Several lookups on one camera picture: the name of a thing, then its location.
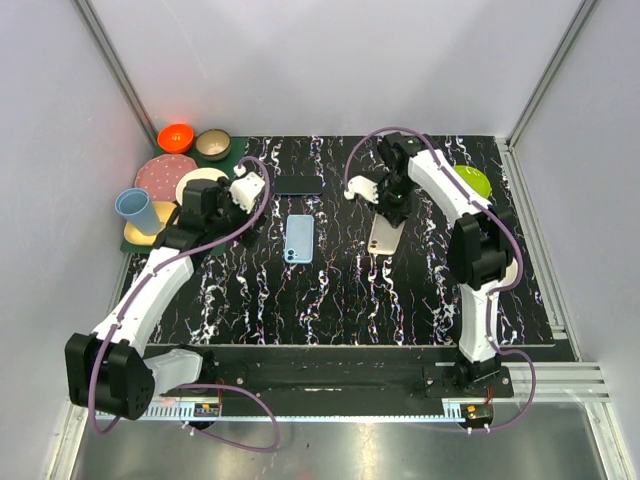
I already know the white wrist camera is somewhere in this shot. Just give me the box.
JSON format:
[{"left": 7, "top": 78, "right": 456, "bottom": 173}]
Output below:
[
  {"left": 229, "top": 166, "right": 265, "bottom": 213},
  {"left": 344, "top": 175, "right": 379, "bottom": 205}
]

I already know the aluminium corner post right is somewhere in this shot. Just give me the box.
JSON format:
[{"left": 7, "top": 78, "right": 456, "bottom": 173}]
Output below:
[{"left": 505, "top": 0, "right": 600, "bottom": 148}]

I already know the cream floral bowl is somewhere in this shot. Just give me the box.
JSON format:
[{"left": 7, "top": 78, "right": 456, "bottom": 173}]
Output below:
[{"left": 501, "top": 259, "right": 519, "bottom": 289}]

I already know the green mat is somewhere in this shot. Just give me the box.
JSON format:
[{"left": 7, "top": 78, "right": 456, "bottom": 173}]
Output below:
[{"left": 120, "top": 137, "right": 248, "bottom": 254}]

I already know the pink dotted plate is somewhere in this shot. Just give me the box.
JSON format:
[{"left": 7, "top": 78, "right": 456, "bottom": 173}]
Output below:
[{"left": 134, "top": 154, "right": 198, "bottom": 202}]

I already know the aluminium corner post left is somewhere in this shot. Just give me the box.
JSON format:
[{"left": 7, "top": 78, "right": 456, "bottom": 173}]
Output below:
[{"left": 71, "top": 0, "right": 157, "bottom": 148}]

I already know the light blue cup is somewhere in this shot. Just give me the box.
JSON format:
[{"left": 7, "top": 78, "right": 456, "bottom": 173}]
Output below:
[{"left": 114, "top": 188, "right": 162, "bottom": 236}]

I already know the orange bowl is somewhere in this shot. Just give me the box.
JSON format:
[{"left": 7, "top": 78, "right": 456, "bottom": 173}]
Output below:
[{"left": 156, "top": 123, "right": 195, "bottom": 154}]

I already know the aluminium front rail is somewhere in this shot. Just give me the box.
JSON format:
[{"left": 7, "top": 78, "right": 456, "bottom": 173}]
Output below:
[{"left": 69, "top": 359, "right": 614, "bottom": 421}]

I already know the lime green plate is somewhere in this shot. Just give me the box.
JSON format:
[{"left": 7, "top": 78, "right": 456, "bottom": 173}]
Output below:
[{"left": 453, "top": 165, "right": 492, "bottom": 199}]

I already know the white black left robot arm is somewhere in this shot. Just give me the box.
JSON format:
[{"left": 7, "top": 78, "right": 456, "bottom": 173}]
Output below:
[{"left": 64, "top": 173, "right": 269, "bottom": 420}]

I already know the dark blue phone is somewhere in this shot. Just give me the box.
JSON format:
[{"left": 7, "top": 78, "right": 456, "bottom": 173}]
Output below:
[{"left": 273, "top": 175, "right": 323, "bottom": 196}]

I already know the yellow square plate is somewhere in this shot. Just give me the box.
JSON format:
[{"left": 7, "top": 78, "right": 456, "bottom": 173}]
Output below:
[{"left": 124, "top": 201, "right": 177, "bottom": 247}]

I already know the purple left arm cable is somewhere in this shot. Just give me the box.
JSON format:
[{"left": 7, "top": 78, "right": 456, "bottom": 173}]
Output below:
[{"left": 87, "top": 155, "right": 281, "bottom": 451}]

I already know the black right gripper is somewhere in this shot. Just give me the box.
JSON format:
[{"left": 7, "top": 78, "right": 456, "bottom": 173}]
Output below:
[{"left": 368, "top": 175, "right": 414, "bottom": 229}]

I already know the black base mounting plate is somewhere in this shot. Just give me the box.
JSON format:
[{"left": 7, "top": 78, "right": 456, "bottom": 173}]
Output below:
[{"left": 197, "top": 346, "right": 514, "bottom": 421}]

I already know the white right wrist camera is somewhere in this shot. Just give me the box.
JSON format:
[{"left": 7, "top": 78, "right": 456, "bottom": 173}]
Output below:
[{"left": 344, "top": 175, "right": 379, "bottom": 205}]

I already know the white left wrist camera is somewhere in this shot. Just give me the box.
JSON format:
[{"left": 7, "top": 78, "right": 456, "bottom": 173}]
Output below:
[{"left": 229, "top": 166, "right": 265, "bottom": 213}]

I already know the brown patterned bowl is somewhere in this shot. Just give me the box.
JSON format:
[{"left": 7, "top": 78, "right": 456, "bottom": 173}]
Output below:
[{"left": 195, "top": 129, "right": 232, "bottom": 162}]

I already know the aluminium corner post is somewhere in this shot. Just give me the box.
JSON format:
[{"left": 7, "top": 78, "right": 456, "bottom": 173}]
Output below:
[
  {"left": 505, "top": 0, "right": 600, "bottom": 148},
  {"left": 71, "top": 0, "right": 157, "bottom": 148}
]

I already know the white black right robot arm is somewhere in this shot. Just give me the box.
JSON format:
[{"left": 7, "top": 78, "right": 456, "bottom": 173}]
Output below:
[{"left": 349, "top": 133, "right": 522, "bottom": 397}]

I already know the white bowl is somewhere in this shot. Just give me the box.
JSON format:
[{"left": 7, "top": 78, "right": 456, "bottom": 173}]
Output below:
[{"left": 175, "top": 168, "right": 229, "bottom": 205}]

